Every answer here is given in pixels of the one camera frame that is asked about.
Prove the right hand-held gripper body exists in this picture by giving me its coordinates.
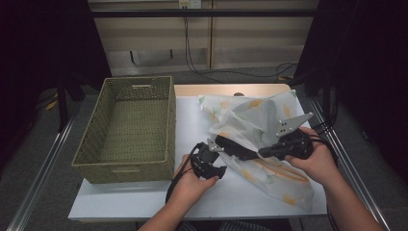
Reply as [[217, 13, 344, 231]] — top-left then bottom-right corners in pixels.
[[275, 111, 315, 161]]

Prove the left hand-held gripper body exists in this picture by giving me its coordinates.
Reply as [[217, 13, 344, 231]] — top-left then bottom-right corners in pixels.
[[191, 138, 228, 180]]

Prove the dark cloth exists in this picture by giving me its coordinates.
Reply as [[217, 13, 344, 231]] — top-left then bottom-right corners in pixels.
[[215, 134, 261, 162]]

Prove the white leaf-print laundry bag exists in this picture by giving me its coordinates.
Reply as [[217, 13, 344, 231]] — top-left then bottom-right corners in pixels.
[[197, 90, 316, 213]]

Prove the green woven basket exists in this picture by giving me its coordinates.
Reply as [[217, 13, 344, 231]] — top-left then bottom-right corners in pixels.
[[72, 75, 177, 185]]

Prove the person's right hand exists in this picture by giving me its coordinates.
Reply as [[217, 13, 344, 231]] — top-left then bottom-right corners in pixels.
[[285, 126, 342, 187]]

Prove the person's left hand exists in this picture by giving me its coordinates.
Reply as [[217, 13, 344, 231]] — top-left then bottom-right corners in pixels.
[[172, 154, 220, 205]]

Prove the white table cover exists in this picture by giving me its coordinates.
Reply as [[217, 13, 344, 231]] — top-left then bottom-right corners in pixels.
[[67, 95, 328, 220]]

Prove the person's striped clothing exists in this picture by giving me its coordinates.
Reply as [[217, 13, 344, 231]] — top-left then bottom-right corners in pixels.
[[179, 220, 271, 231]]

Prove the black metal stand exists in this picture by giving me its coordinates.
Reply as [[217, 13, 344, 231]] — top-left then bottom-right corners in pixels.
[[56, 71, 86, 133]]

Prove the yellow floor tape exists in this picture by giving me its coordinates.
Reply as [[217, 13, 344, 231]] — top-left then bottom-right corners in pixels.
[[44, 99, 60, 112]]

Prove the right hand-held gripper cable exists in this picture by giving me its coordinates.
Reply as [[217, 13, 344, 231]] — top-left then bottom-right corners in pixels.
[[307, 134, 341, 231]]

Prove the hand-held gripper cable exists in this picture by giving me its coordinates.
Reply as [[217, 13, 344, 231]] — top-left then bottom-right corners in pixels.
[[307, 134, 341, 231], [165, 142, 204, 205]]

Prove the left hand-held gripper cable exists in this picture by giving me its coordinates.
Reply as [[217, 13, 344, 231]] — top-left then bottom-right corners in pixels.
[[165, 142, 204, 205]]

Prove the black wall cable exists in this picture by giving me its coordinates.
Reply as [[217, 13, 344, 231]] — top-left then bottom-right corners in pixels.
[[183, 8, 297, 85]]

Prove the white wall socket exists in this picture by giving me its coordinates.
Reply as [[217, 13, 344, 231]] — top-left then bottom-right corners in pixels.
[[178, 0, 202, 10]]

